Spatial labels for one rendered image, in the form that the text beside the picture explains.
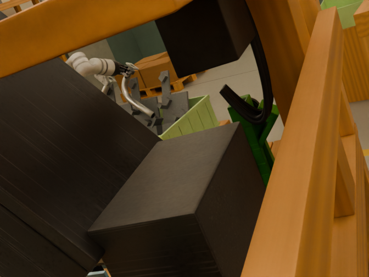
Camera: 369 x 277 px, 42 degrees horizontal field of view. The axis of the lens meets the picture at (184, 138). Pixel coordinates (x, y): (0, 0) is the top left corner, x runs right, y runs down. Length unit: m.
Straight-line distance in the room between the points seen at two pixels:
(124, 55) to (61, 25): 9.30
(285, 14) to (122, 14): 0.69
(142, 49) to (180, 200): 9.36
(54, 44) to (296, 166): 0.32
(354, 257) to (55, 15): 0.83
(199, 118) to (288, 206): 1.68
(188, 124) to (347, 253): 1.17
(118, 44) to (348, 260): 8.78
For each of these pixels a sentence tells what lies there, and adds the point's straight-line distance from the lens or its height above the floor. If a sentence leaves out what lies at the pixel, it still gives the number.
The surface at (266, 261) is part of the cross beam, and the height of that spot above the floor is 1.27.
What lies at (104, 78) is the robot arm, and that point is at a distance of 2.18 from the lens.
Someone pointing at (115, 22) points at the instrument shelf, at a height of 1.51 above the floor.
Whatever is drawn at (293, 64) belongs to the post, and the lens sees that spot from 1.02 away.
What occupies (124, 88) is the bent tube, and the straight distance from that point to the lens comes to 2.31.
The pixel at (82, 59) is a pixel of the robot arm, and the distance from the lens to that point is 2.04.
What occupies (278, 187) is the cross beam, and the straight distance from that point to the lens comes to 0.53.
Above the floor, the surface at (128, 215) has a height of 1.24.
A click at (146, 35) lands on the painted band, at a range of 9.83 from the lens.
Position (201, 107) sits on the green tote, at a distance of 2.18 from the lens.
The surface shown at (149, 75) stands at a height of 0.33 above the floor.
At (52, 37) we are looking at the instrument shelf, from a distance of 0.37.
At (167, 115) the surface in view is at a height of 0.95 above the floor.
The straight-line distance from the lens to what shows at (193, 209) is 0.64.
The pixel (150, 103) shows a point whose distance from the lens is 2.29.
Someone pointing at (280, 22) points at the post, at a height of 1.35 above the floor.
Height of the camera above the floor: 1.52
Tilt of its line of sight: 18 degrees down
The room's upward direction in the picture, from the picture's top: 23 degrees counter-clockwise
